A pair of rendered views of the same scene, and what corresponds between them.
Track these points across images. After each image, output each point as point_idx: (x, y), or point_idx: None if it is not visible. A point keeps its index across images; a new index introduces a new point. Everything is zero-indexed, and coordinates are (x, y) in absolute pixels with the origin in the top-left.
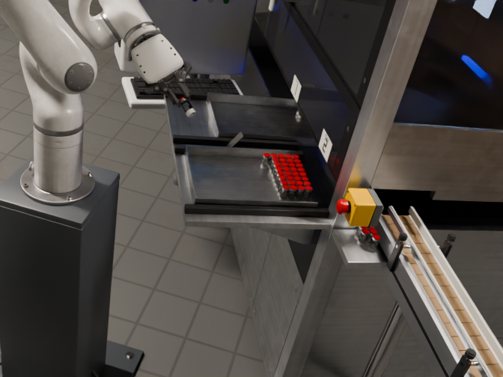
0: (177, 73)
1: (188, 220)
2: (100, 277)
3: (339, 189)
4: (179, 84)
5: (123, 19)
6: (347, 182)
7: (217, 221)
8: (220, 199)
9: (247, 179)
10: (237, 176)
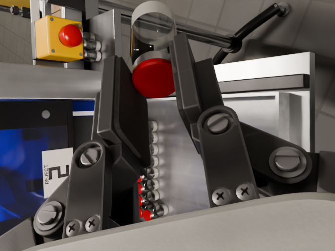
0: (78, 207)
1: (304, 55)
2: None
3: (72, 84)
4: (113, 128)
5: None
6: (47, 67)
7: (250, 60)
8: (231, 94)
9: (189, 178)
10: (202, 188)
